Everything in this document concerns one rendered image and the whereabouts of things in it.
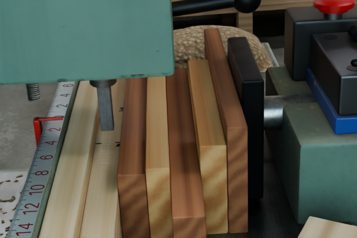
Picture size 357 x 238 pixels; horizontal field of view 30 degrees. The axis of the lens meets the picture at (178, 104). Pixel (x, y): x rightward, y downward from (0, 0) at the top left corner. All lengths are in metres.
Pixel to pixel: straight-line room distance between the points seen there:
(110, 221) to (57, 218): 0.03
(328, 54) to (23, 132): 2.31
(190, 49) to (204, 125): 0.27
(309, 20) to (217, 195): 0.16
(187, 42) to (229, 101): 0.27
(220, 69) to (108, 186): 0.13
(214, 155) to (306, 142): 0.06
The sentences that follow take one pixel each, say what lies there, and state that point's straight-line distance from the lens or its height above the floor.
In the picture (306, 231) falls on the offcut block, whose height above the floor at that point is 0.93.
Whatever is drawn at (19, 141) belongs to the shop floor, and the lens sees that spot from 2.65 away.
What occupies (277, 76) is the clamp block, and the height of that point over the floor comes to 0.96.
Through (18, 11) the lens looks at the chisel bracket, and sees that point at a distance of 0.42.
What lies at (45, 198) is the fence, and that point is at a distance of 0.40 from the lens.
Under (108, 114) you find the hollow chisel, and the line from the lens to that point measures 0.47.
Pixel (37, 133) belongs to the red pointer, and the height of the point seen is 0.95.
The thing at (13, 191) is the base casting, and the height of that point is 0.80.
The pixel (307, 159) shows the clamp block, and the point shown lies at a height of 0.95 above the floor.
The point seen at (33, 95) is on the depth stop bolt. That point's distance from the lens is 0.53.
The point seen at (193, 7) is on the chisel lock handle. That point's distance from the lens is 0.44.
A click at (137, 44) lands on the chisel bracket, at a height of 1.02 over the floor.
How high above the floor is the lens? 1.16
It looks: 24 degrees down
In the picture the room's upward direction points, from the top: 3 degrees counter-clockwise
